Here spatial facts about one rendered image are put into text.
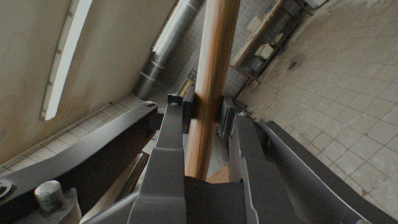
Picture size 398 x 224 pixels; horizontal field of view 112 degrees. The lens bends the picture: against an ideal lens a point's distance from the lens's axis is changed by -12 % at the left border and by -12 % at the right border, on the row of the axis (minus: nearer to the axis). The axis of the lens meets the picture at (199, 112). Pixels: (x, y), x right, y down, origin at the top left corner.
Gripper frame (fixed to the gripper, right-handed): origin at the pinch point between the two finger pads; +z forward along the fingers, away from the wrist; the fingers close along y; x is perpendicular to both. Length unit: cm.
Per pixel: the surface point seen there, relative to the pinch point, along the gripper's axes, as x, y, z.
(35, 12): 17, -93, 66
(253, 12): 150, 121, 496
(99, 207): -123, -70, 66
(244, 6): 162, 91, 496
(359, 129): -38, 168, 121
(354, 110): -23, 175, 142
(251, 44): 52, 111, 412
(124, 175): -122, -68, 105
